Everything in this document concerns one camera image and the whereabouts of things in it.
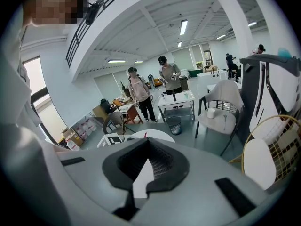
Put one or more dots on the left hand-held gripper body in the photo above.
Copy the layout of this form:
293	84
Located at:
110	140

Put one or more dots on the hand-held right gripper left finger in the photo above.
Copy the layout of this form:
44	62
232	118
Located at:
94	185

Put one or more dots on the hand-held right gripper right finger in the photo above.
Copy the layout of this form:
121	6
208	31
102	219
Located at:
200	192

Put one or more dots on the red star wand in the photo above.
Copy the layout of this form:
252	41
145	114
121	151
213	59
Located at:
145	134

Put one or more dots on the white paper cup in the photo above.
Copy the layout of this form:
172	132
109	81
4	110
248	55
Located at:
211	113

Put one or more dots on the brown wicker chair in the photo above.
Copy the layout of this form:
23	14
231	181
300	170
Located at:
116	123

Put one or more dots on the group of clear water jugs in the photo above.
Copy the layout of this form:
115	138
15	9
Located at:
87	128

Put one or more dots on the small wooden table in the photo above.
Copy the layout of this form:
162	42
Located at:
130	113

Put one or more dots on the black office chair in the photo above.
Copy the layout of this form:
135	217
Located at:
105	106

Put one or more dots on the cardboard box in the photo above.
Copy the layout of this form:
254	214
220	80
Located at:
75	135

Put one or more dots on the white jug with red label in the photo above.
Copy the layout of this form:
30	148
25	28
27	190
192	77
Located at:
73	145

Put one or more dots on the white round table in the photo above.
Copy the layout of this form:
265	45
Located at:
157	135

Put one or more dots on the potted plant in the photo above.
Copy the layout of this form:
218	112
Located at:
124	88

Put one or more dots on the black mesh waste bin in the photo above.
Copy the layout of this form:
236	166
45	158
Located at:
174	126

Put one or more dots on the person's white shirt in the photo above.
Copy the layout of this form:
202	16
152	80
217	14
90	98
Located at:
21	138

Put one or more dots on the grey shell chair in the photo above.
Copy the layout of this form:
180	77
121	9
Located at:
223	95

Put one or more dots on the black balcony railing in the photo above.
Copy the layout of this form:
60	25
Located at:
80	32

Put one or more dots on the white counter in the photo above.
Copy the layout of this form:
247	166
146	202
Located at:
211	75

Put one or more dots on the white and black machine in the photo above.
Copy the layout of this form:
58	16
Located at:
277	86

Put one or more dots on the person's face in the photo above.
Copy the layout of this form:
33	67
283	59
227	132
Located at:
51	3

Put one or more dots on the teal round object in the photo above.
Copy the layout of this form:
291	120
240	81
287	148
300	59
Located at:
284	52

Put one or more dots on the white metal-frame table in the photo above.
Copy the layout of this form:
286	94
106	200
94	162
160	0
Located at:
176	100

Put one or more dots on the black head-worn camera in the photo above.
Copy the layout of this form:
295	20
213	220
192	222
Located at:
92	12

